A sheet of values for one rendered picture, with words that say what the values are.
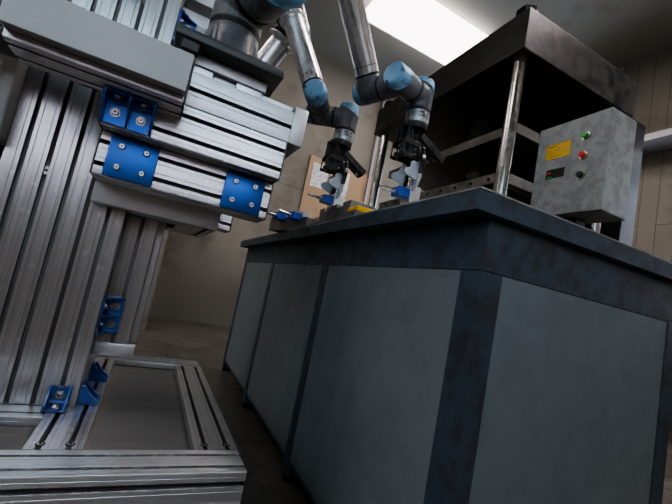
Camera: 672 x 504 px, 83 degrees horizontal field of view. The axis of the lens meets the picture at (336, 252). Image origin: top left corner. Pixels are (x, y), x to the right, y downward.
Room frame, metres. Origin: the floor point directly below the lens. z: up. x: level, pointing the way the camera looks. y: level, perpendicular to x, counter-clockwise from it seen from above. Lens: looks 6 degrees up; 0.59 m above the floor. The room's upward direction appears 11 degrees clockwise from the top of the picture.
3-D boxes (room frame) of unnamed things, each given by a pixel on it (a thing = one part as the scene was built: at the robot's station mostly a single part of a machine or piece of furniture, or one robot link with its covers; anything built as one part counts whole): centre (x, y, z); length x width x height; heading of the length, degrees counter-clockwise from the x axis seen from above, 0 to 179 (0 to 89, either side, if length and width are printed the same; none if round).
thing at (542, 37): (2.31, -0.75, 1.75); 1.30 x 0.84 x 0.61; 24
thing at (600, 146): (1.49, -0.92, 0.74); 0.30 x 0.22 x 1.47; 24
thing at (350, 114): (1.36, 0.06, 1.23); 0.09 x 0.08 x 0.11; 83
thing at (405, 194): (1.13, -0.15, 0.93); 0.13 x 0.05 x 0.05; 114
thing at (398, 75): (1.08, -0.09, 1.25); 0.11 x 0.11 x 0.08; 45
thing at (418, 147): (1.14, -0.16, 1.09); 0.09 x 0.08 x 0.12; 114
